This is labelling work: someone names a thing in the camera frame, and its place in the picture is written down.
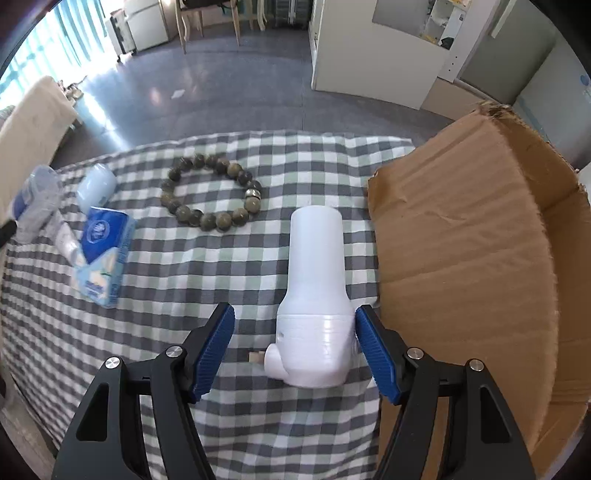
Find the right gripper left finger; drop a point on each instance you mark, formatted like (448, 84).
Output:
(105, 439)

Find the blue tissue pack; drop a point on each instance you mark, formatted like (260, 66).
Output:
(105, 244)

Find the white plastic bottle-shaped device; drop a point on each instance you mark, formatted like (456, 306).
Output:
(314, 322)

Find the clear floss pick jar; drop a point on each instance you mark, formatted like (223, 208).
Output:
(35, 203)

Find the white cream tube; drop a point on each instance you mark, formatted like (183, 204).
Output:
(65, 241)

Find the brown cardboard box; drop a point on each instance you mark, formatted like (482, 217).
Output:
(483, 241)

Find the checkered tablecloth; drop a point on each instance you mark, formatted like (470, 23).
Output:
(54, 339)

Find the light blue earbuds case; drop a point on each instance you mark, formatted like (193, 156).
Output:
(96, 188)

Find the white partition cabinet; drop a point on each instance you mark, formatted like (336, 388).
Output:
(402, 52)

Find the white mini fridge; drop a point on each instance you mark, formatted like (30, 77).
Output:
(146, 22)

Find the wooden chair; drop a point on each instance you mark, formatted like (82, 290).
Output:
(198, 15)

